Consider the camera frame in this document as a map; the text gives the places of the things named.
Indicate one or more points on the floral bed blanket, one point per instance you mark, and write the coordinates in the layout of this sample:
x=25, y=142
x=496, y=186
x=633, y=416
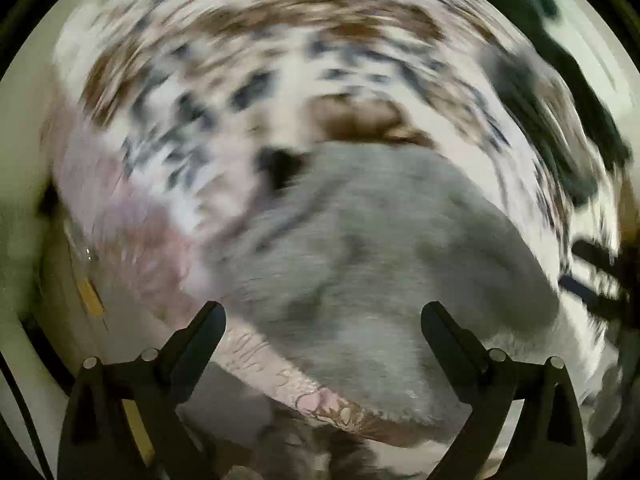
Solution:
x=174, y=122

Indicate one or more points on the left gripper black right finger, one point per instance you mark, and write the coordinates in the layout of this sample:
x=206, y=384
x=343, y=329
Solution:
x=548, y=440

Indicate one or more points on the dark green folded quilt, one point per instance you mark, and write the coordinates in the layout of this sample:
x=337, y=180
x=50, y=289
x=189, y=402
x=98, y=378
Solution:
x=514, y=79

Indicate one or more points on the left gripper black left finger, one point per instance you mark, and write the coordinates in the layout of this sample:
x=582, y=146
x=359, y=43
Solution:
x=96, y=440

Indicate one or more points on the grey fluffy pants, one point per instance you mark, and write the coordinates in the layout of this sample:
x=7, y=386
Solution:
x=336, y=271

